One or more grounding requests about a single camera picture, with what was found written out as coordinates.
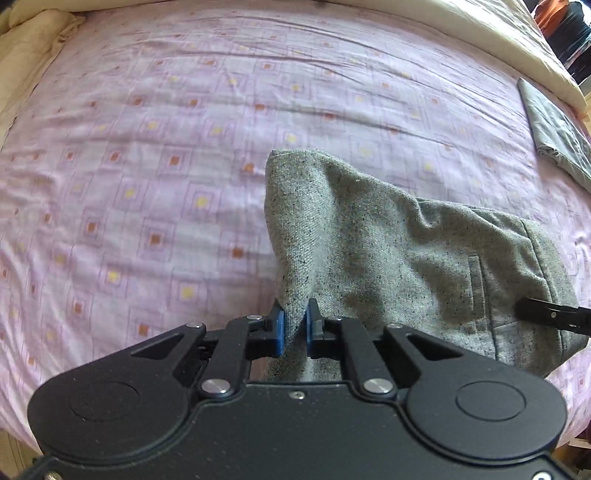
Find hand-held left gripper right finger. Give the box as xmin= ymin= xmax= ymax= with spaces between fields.
xmin=304 ymin=298 xmax=456 ymax=398

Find dark garment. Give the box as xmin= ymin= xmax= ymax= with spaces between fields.
xmin=553 ymin=0 xmax=591 ymax=81

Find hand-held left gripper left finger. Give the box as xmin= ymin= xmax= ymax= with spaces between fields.
xmin=130 ymin=298 xmax=286 ymax=398

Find folded plain grey pants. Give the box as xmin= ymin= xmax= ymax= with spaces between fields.
xmin=517 ymin=77 xmax=591 ymax=186

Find cream duvet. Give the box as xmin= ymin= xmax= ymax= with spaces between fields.
xmin=406 ymin=0 xmax=588 ymax=112

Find purple patterned bed sheet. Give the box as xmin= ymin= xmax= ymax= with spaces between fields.
xmin=0 ymin=8 xmax=591 ymax=455

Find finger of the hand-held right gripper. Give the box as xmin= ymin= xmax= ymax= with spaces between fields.
xmin=514 ymin=295 xmax=591 ymax=337

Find speckled grey pants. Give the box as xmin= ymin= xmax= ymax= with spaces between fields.
xmin=263 ymin=148 xmax=590 ymax=385

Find cream crumpled bedding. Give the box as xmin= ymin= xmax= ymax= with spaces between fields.
xmin=0 ymin=0 xmax=88 ymax=155

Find orange garment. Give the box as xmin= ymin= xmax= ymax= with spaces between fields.
xmin=534 ymin=0 xmax=570 ymax=29

